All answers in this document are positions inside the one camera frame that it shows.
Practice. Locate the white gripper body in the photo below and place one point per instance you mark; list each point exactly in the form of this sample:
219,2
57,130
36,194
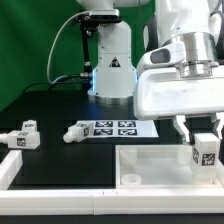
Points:
162,94

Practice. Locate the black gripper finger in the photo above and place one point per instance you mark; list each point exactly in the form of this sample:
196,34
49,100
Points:
218,121
179,125

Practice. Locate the white square table top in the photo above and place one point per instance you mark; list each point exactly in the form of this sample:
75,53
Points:
161,167

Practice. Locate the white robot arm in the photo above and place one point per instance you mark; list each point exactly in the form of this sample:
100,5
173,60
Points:
179,74

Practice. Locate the fiducial marker sheet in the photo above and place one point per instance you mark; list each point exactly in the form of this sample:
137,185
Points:
122,128

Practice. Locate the white U-shaped obstacle fence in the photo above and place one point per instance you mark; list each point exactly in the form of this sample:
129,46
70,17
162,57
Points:
97,201

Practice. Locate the green backdrop curtain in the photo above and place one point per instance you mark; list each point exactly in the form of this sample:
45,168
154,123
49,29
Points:
34,36

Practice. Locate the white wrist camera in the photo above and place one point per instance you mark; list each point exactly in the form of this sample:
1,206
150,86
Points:
169,55

